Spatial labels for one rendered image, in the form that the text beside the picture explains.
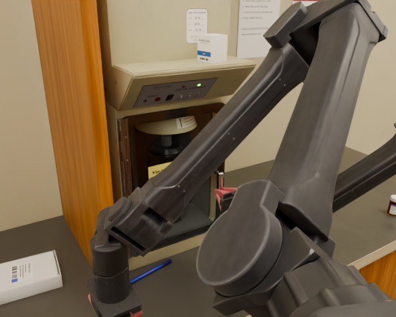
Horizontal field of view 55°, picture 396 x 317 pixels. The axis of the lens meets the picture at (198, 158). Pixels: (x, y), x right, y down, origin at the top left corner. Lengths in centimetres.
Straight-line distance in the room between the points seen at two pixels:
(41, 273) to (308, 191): 88
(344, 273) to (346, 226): 112
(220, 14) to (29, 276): 83
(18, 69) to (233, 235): 105
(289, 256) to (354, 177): 57
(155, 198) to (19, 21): 83
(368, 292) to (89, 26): 65
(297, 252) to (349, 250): 100
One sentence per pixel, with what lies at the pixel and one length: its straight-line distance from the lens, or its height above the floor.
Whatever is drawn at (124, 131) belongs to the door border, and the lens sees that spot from 91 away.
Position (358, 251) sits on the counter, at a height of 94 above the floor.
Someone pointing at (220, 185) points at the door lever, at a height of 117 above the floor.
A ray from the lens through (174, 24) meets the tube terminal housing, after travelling 93.
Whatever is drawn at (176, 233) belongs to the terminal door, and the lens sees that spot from 111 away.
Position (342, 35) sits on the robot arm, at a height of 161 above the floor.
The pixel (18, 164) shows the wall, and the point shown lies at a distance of 135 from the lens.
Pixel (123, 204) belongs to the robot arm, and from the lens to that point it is 58.
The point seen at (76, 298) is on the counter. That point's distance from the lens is 107.
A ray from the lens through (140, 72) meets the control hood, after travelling 78.
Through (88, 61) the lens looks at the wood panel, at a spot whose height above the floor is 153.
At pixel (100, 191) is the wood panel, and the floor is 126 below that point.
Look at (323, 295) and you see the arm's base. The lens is 24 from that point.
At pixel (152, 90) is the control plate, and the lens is 84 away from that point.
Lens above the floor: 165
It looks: 23 degrees down
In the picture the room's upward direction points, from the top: 1 degrees clockwise
